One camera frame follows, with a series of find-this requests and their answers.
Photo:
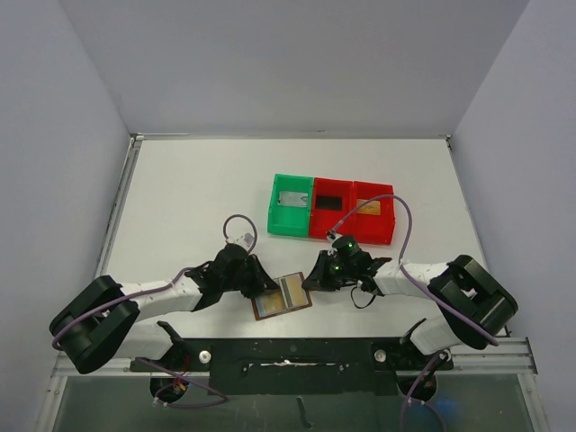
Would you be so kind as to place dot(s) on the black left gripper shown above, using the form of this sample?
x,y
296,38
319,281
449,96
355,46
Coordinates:
x,y
247,275

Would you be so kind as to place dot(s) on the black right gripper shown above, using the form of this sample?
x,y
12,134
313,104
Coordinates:
x,y
327,270

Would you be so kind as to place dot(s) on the brown leather card holder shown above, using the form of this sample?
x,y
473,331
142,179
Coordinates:
x,y
275,290

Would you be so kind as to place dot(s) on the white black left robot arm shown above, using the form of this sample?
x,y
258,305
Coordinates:
x,y
92,328

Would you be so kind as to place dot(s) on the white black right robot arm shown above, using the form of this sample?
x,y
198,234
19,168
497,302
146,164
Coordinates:
x,y
474,307

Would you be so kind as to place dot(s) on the black card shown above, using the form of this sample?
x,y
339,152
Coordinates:
x,y
329,203

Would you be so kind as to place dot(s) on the gold VIP card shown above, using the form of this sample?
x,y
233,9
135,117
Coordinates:
x,y
369,207

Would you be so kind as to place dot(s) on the red plastic bin middle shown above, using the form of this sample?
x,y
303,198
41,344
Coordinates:
x,y
321,220

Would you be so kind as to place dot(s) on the red plastic bin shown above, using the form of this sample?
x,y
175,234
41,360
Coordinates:
x,y
377,230
321,220

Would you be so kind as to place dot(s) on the green plastic bin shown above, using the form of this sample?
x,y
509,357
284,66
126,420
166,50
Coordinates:
x,y
289,221

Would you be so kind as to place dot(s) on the red plastic bin right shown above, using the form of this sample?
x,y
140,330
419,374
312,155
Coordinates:
x,y
377,230

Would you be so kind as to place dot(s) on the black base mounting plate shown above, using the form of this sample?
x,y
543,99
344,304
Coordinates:
x,y
172,376

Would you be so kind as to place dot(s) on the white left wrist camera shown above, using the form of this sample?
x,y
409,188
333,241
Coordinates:
x,y
246,240

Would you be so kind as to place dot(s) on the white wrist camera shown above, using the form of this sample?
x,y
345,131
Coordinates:
x,y
334,238
246,240

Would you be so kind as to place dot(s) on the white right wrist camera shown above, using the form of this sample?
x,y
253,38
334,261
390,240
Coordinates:
x,y
334,238

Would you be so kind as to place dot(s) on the aluminium left frame rail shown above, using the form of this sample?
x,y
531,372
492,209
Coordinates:
x,y
113,223

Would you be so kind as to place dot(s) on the aluminium frame rail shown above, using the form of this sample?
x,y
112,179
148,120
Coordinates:
x,y
513,355
113,223

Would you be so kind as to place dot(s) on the aluminium front frame rail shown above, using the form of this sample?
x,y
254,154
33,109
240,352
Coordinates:
x,y
513,355

